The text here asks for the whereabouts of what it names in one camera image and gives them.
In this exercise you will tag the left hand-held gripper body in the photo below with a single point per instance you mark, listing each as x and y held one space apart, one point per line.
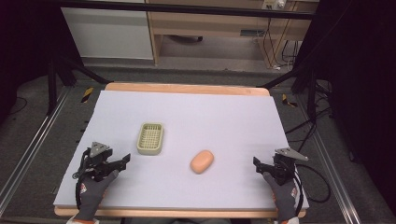
98 158

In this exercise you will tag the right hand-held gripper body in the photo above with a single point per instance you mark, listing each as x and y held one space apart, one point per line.
285 166

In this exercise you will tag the pale green soap dish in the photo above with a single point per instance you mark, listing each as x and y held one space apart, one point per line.
150 138

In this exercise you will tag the orange bread roll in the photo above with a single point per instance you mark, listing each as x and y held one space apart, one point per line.
202 161

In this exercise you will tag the person's right hand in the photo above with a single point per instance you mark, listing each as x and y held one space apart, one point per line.
283 199

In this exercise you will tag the person's left hand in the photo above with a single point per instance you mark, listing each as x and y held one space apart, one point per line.
93 194

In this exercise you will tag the yellow black tape strip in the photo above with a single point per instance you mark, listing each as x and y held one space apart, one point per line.
289 101
87 95

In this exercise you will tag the white foam mat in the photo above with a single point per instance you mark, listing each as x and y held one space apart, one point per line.
193 124

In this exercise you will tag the black metal stand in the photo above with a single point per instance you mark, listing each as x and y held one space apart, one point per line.
311 90
52 87

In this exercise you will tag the wooden table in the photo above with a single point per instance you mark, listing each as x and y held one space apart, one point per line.
186 89

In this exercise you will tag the black curtain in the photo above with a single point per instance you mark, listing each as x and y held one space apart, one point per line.
28 37
361 77

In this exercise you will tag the white cabinet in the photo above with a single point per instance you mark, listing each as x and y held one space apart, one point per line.
109 34

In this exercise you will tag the wooden desk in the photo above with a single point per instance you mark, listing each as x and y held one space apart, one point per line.
211 23

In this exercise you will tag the white power strip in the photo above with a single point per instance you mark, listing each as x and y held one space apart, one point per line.
274 3

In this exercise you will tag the black metal crossbar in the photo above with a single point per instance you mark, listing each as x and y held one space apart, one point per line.
186 8

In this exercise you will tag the metal floor rail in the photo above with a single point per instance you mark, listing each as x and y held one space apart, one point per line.
31 149
330 168

